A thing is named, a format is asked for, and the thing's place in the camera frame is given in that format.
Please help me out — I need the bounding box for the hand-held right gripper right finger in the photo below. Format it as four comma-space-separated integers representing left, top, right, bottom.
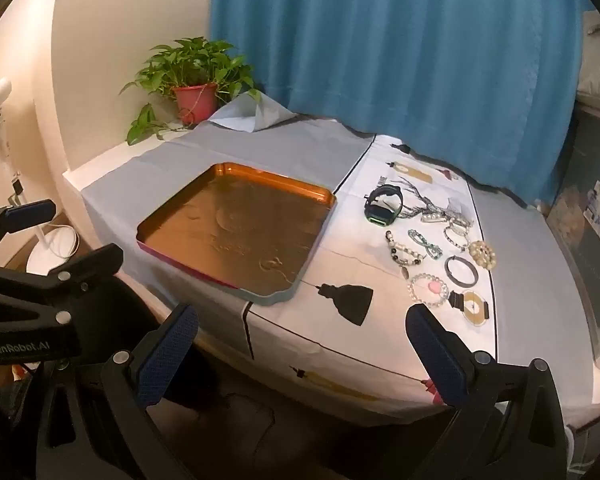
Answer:
404, 302, 569, 480

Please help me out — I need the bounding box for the black green smart watch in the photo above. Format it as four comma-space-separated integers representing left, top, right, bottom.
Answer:
363, 185, 405, 229

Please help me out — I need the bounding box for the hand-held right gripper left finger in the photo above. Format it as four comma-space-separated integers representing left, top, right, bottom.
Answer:
37, 302, 200, 480

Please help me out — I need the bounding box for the silver crystal bracelet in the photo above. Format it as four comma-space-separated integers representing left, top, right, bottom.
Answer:
443, 225, 472, 252

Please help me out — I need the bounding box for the dark translucent storage box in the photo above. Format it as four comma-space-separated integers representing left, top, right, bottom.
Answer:
542, 87, 600, 386

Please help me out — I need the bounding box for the teal bead bracelet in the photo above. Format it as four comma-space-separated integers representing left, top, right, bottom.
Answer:
407, 229, 443, 261

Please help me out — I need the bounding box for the clear bead pink heart bracelet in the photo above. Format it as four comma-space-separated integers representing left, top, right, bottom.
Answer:
406, 272, 453, 309

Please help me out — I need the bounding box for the black white bead bracelet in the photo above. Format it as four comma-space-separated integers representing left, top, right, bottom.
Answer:
384, 230, 427, 281

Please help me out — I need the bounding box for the amber bead bracelet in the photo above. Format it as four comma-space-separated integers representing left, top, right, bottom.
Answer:
467, 240, 498, 270

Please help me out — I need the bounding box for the blue curtain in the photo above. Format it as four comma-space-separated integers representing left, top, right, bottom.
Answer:
209, 0, 598, 206

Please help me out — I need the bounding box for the white standing fan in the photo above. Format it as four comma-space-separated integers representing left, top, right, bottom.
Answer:
0, 75, 81, 277

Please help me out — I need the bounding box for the green plant in red pot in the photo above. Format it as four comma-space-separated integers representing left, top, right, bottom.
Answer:
120, 36, 266, 146

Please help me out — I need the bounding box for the grey bangle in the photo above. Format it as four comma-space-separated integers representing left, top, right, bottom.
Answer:
445, 255, 478, 285

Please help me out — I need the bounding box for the grey white printed tablecloth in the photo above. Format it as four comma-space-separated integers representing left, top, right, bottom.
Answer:
80, 95, 600, 428

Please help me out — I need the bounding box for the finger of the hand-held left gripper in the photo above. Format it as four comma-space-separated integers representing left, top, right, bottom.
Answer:
0, 243, 125, 335
0, 199, 57, 264

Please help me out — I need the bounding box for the dark plaid cloth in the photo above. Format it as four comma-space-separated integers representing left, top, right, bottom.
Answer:
562, 422, 598, 476

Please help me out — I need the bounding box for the copper metal tray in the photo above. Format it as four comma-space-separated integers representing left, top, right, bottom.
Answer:
136, 162, 338, 307

